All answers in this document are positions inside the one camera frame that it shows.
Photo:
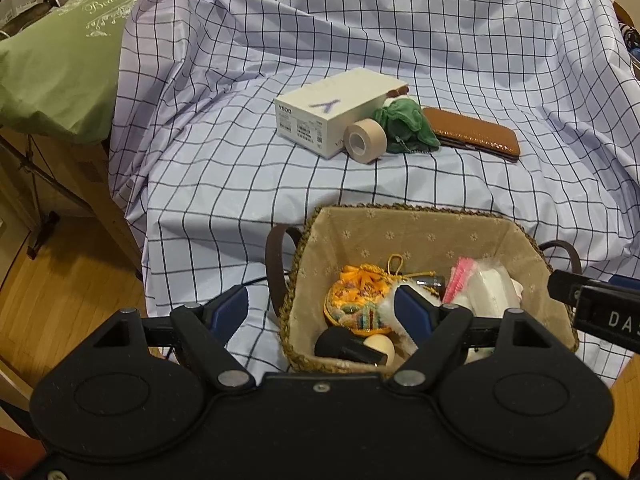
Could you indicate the white fluffy puff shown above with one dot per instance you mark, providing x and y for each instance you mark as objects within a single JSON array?
[{"x": 400, "y": 335}]

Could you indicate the wicker basket with floral lining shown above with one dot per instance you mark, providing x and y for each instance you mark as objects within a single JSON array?
[{"x": 400, "y": 240}]

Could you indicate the orange embroidered pouch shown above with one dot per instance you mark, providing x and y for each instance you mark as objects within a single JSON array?
[{"x": 355, "y": 300}]

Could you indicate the brown leather case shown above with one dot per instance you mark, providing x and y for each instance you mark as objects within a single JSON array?
[{"x": 475, "y": 135}]

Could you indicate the checked bed sheet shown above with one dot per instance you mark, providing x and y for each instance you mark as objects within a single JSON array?
[{"x": 225, "y": 185}]

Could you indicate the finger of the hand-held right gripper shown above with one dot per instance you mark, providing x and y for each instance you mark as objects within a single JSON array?
[
  {"x": 627, "y": 282},
  {"x": 562, "y": 287}
]

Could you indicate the white tissue pack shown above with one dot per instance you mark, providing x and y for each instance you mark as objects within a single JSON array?
[{"x": 492, "y": 290}]

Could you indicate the black and grey cylinder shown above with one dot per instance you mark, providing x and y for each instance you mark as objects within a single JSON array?
[{"x": 432, "y": 282}]

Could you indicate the black metal stand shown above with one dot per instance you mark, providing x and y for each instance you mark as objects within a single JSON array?
[{"x": 45, "y": 232}]

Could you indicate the white phone box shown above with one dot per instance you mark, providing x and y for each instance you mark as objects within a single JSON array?
[{"x": 325, "y": 105}]

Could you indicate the beige tape roll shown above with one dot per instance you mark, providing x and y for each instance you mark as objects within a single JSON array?
[{"x": 367, "y": 142}]

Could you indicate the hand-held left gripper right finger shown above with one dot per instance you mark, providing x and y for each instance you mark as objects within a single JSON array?
[{"x": 412, "y": 317}]

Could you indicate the grey box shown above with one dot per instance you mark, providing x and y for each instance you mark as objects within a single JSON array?
[{"x": 25, "y": 5}]

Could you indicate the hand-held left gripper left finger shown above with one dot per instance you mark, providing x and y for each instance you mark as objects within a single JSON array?
[{"x": 230, "y": 315}]

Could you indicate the green plush toy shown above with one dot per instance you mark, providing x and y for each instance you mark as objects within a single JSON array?
[{"x": 407, "y": 117}]

